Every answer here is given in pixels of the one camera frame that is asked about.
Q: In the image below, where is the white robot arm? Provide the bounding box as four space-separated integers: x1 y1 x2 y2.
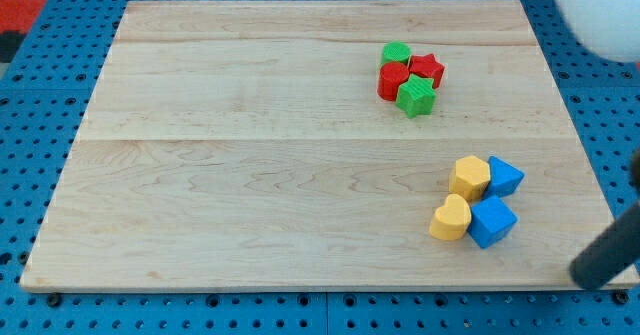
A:
555 0 639 63

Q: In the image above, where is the wooden board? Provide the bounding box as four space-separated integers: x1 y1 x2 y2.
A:
20 0 612 293

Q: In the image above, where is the red cylinder block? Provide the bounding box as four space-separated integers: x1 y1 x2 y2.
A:
377 62 409 101

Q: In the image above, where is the green star block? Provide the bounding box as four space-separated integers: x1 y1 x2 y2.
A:
395 74 437 118

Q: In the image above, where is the green cylinder block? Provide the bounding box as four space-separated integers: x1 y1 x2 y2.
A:
380 41 411 65

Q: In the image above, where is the red star block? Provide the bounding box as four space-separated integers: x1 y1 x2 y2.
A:
409 54 445 89

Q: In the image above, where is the yellow heart block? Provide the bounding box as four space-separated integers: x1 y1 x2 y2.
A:
428 193 472 241

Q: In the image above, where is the yellow hexagon block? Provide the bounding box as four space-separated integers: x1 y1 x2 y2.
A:
448 155 491 202

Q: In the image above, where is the blue cube block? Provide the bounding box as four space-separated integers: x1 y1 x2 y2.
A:
467 196 518 249

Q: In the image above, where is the blue triangle block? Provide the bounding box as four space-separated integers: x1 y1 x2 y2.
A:
483 156 525 199

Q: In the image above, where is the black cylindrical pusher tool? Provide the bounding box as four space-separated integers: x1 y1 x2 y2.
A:
569 147 640 291

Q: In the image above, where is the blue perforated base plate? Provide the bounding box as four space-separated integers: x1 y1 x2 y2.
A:
1 0 639 334

